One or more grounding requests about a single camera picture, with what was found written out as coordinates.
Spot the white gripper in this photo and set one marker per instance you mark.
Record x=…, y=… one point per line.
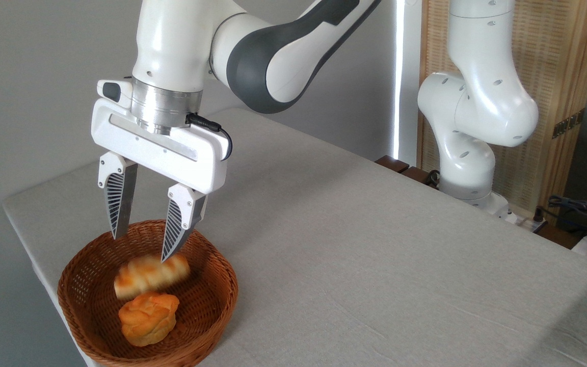
x=171, y=158

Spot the long braided bread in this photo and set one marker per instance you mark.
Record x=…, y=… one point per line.
x=140, y=278

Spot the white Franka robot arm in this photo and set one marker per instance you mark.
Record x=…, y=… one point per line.
x=171, y=41

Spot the brown wicker basket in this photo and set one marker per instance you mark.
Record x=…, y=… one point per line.
x=89, y=275

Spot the round orange bread bun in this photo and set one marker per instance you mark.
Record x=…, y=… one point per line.
x=148, y=321

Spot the grey tablecloth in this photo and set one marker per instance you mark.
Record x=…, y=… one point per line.
x=375, y=265

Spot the dark brown wooden block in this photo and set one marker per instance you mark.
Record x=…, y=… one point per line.
x=418, y=176
x=392, y=163

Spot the white power strip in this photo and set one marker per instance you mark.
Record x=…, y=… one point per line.
x=528, y=224

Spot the metal screen hinge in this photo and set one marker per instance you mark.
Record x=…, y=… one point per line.
x=568, y=124

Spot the wooden bamboo folding screen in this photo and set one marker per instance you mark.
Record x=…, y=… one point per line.
x=553, y=61

